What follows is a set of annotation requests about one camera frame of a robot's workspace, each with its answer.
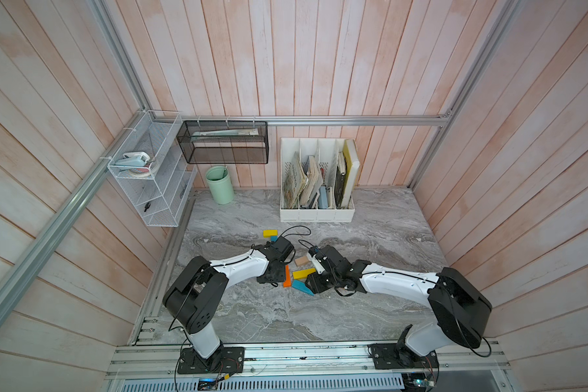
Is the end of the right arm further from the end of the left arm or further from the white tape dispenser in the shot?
the white tape dispenser

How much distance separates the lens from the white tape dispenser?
0.70 m

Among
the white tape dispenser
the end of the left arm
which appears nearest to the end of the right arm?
the end of the left arm

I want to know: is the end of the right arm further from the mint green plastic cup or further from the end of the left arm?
Result: the mint green plastic cup

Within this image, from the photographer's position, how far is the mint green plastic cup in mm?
1083

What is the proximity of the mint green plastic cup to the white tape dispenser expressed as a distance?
35 centimetres
